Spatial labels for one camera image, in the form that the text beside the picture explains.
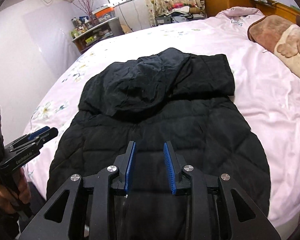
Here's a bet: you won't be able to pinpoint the black puffer jacket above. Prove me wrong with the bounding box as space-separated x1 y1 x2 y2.
46 47 271 240

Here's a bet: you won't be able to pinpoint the clothes pile under window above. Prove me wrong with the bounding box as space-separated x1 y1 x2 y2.
154 5 207 26

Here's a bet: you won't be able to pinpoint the person's left hand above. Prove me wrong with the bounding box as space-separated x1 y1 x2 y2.
0 168 31 214

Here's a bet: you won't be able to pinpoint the cluttered wooden shelf unit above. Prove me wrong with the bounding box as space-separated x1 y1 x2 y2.
72 17 125 54

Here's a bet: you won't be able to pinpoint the pink floral bed sheet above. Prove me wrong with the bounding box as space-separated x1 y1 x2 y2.
25 7 300 227

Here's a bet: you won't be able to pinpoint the dried flower branches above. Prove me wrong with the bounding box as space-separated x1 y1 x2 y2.
71 0 96 16

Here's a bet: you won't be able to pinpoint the orange storage box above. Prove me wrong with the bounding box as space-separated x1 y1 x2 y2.
93 5 115 22

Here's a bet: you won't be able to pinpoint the brown beige plush blanket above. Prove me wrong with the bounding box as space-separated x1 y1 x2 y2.
247 15 300 78

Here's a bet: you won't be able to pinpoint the wooden headboard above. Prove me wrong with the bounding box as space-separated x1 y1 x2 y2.
250 0 300 27

